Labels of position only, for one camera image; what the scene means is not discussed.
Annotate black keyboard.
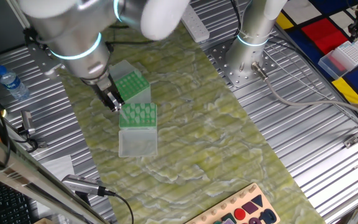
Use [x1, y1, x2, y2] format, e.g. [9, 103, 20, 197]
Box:
[0, 175, 35, 224]

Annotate white power strip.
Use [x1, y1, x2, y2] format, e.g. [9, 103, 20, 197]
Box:
[181, 4, 211, 44]

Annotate purple square puzzle piece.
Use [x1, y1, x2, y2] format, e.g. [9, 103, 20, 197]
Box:
[241, 201, 260, 215]

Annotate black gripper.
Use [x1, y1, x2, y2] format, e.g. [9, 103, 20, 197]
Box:
[92, 81, 125, 113]

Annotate green marble pattern mat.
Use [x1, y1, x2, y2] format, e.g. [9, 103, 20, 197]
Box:
[44, 18, 326, 224]

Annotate black camera cable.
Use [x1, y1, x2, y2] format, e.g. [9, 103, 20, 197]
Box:
[104, 189, 135, 224]

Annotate aluminium frame beam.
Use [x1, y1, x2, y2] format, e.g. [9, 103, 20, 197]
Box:
[0, 124, 110, 224]

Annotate blue rounded puzzle piece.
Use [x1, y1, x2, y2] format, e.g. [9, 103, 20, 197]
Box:
[258, 208, 278, 224]

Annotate thick grey robot cable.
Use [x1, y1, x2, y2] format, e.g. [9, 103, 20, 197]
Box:
[250, 61, 358, 124]

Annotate wooden shape puzzle board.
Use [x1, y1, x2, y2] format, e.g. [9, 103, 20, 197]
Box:
[184, 182, 281, 224]

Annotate clear box white tip rack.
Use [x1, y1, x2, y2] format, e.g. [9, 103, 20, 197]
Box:
[317, 40, 358, 80]

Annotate clear tip box green rack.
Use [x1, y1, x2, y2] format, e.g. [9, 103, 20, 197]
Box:
[117, 101, 158, 159]
[109, 59, 152, 105]

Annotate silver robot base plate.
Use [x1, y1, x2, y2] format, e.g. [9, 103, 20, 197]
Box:
[208, 37, 279, 91]

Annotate red circle puzzle piece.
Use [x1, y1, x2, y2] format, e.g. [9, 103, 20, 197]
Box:
[234, 207, 247, 221]

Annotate slanted aluminium pole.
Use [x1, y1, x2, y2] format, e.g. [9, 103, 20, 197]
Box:
[6, 0, 30, 29]

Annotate teal puzzle piece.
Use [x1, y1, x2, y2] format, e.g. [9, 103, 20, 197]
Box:
[221, 212, 237, 224]

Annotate colour block patterned mat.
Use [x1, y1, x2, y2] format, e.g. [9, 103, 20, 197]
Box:
[275, 0, 358, 122]

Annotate silver depth camera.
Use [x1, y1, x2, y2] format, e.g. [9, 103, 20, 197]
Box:
[61, 174, 107, 197]

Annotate silver camera on black clamp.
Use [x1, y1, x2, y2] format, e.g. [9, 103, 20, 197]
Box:
[16, 110, 40, 153]

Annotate clear water bottle blue cap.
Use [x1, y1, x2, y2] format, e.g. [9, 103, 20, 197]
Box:
[0, 64, 30, 101]

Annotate white paper sheet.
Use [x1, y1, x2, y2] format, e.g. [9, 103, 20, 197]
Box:
[40, 154, 76, 182]

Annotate navy triangle puzzle piece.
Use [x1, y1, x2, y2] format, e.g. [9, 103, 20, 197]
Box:
[251, 194, 264, 208]

